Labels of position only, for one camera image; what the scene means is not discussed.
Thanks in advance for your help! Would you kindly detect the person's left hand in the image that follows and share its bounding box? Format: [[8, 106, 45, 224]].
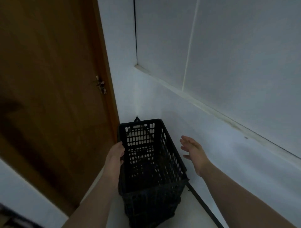
[[103, 141, 125, 176]]

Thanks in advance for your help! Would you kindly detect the person's right hand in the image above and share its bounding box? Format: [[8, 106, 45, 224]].
[[180, 135, 211, 178]]

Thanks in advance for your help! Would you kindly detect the person's right forearm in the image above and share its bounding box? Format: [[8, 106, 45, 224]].
[[199, 163, 297, 228]]

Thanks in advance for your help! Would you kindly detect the person's left forearm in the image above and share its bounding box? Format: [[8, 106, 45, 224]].
[[61, 170, 120, 228]]

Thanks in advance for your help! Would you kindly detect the brown wooden door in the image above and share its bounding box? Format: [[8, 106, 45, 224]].
[[0, 0, 120, 216]]

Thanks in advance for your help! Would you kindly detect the large white wall panel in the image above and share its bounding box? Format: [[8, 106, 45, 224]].
[[181, 0, 301, 160]]

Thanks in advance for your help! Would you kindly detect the small white wall panel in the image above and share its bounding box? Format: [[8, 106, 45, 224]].
[[133, 0, 200, 93]]

